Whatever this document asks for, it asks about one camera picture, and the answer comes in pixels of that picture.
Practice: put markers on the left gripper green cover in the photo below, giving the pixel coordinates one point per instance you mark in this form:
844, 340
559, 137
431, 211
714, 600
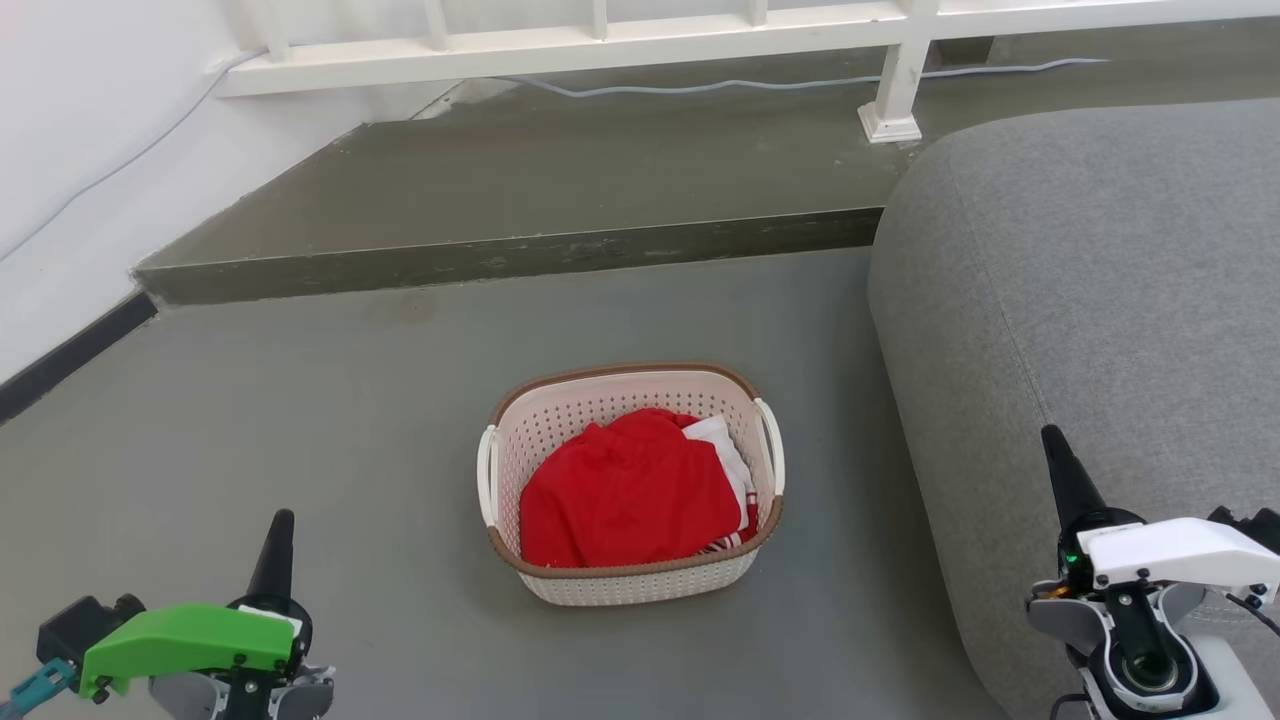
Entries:
190, 640

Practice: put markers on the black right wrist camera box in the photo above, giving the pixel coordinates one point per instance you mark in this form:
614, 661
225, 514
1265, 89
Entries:
1250, 528

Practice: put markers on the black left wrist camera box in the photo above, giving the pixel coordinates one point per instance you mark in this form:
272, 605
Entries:
80, 622

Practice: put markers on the white garment with red stripes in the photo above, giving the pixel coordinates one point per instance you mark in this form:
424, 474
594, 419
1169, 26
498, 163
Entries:
722, 445

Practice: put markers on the grey fabric sofa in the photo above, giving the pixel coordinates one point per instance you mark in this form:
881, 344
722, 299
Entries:
1080, 300

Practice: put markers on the beige perforated plastic laundry basket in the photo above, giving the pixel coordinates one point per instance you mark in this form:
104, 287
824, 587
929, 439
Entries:
620, 590

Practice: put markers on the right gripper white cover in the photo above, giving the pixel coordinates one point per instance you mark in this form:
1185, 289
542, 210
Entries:
1170, 555

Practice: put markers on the white railing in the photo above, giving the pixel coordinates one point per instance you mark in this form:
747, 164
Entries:
600, 45

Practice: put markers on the grey concrete raised step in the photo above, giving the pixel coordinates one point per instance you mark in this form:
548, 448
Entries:
600, 170

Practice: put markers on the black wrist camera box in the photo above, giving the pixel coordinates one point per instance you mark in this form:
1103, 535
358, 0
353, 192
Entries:
1250, 528
80, 622

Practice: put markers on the dark baseboard strip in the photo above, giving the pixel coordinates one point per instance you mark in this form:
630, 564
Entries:
70, 355

